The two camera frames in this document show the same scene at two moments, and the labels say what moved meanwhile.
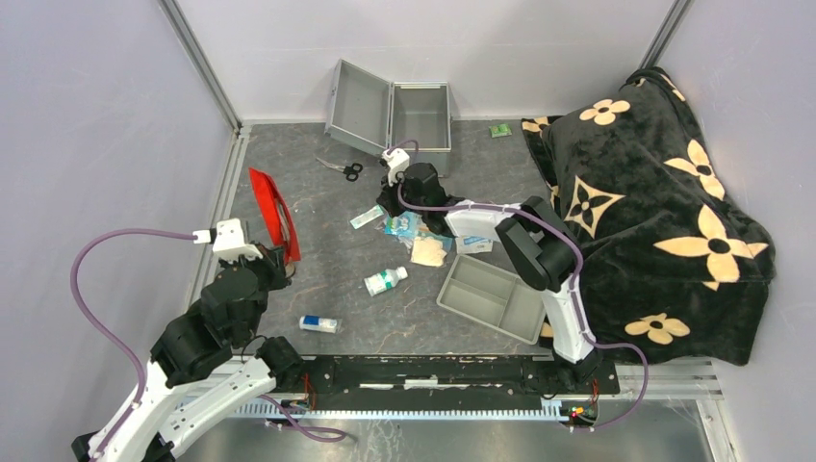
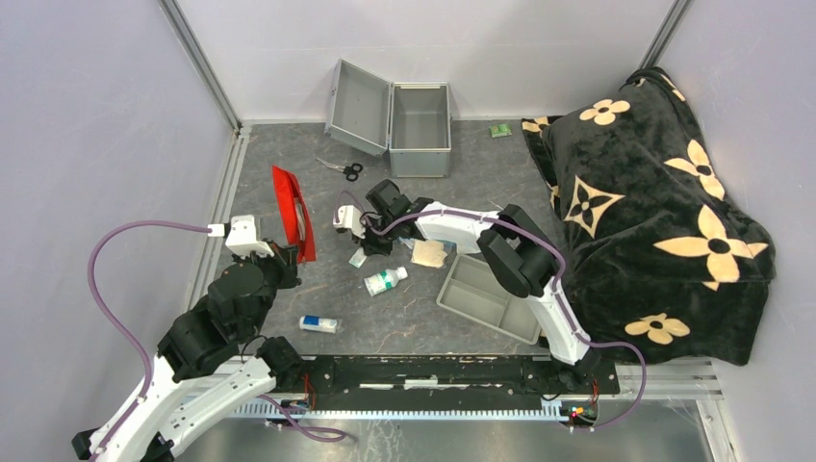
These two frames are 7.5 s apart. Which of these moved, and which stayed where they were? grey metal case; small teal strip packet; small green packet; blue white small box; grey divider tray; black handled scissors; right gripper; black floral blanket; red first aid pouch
Moved: red first aid pouch; small teal strip packet; right gripper
Stayed: grey metal case; black floral blanket; black handled scissors; small green packet; blue white small box; grey divider tray
